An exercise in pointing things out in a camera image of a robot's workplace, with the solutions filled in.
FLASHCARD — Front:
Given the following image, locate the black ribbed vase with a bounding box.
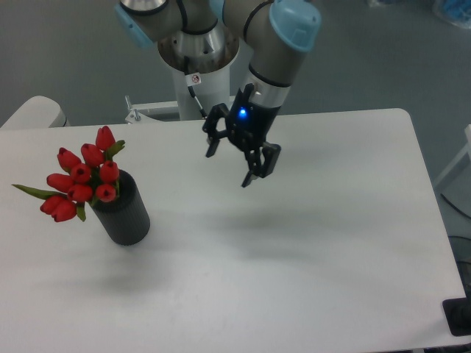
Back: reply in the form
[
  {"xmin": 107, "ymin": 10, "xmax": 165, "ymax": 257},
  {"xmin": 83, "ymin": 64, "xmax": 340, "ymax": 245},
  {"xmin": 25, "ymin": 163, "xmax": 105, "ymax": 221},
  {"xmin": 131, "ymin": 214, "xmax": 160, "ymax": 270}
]
[{"xmin": 92, "ymin": 170, "xmax": 151, "ymax": 246}]

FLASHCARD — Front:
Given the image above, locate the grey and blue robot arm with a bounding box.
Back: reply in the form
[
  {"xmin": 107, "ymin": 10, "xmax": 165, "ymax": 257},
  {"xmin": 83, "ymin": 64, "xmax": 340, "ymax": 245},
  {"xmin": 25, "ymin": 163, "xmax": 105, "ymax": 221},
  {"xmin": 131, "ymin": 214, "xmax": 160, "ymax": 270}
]
[{"xmin": 115, "ymin": 1, "xmax": 322, "ymax": 185}]

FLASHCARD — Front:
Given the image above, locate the black clamp at table edge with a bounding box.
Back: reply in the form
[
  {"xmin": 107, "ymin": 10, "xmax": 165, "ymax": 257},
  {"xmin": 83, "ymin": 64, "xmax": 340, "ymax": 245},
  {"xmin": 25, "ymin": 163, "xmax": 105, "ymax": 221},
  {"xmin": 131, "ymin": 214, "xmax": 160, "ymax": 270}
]
[{"xmin": 442, "ymin": 298, "xmax": 470, "ymax": 337}]

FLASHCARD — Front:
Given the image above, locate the white furniture frame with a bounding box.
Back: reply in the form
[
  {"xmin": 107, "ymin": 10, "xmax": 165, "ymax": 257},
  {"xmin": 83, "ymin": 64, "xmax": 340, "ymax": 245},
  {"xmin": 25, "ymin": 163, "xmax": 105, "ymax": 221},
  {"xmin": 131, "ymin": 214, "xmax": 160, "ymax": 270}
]
[{"xmin": 432, "ymin": 125, "xmax": 470, "ymax": 193}]

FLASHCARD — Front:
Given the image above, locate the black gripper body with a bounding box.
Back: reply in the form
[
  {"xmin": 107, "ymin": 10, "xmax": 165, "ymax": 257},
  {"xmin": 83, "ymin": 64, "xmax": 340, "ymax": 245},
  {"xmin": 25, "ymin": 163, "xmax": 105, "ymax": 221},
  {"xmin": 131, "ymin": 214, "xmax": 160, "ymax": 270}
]
[{"xmin": 224, "ymin": 83, "xmax": 280, "ymax": 151}]

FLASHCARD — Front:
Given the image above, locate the black floor cable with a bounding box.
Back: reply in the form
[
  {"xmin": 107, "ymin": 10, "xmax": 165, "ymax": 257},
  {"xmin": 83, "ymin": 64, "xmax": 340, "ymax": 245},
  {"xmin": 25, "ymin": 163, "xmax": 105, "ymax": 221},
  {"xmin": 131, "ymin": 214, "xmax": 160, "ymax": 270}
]
[{"xmin": 440, "ymin": 193, "xmax": 471, "ymax": 218}]

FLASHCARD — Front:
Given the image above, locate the black cable on pedestal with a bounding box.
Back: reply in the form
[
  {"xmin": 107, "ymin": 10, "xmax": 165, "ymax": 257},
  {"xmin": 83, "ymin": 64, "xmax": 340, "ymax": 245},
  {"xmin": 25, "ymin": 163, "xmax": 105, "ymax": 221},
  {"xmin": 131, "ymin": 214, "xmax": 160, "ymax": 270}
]
[{"xmin": 183, "ymin": 57, "xmax": 211, "ymax": 121}]

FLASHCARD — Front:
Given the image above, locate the white chair back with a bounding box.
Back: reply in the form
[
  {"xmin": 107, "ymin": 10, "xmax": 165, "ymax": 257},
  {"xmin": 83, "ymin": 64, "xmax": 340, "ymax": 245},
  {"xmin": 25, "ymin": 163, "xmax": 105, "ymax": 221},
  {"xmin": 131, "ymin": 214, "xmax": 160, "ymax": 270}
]
[{"xmin": 1, "ymin": 96, "xmax": 71, "ymax": 130}]

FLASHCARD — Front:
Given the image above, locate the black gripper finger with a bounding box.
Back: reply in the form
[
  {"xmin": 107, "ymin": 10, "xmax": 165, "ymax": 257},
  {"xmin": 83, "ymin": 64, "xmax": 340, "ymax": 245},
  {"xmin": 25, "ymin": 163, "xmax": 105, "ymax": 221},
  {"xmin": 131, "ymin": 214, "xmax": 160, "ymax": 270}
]
[
  {"xmin": 241, "ymin": 142, "xmax": 281, "ymax": 188},
  {"xmin": 202, "ymin": 103, "xmax": 230, "ymax": 158}
]

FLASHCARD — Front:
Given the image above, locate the blue plastic bag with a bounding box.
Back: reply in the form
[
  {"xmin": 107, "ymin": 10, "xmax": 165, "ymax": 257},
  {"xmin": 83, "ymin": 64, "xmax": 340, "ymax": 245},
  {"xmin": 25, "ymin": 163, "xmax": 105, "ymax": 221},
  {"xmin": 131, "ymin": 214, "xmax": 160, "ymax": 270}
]
[{"xmin": 432, "ymin": 0, "xmax": 470, "ymax": 29}]

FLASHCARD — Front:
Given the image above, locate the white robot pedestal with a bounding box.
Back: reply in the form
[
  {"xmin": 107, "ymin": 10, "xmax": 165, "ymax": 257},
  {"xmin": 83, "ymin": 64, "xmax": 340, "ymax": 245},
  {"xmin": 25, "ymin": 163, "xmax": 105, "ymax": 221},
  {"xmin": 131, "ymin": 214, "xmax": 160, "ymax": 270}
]
[{"xmin": 125, "ymin": 46, "xmax": 239, "ymax": 124}]

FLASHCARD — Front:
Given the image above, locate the red tulip bouquet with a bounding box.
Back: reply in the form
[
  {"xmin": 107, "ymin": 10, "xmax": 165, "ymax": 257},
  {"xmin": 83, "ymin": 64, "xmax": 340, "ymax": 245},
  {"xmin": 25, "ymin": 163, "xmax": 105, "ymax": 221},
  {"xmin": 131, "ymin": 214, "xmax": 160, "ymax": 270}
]
[{"xmin": 13, "ymin": 126, "xmax": 125, "ymax": 223}]

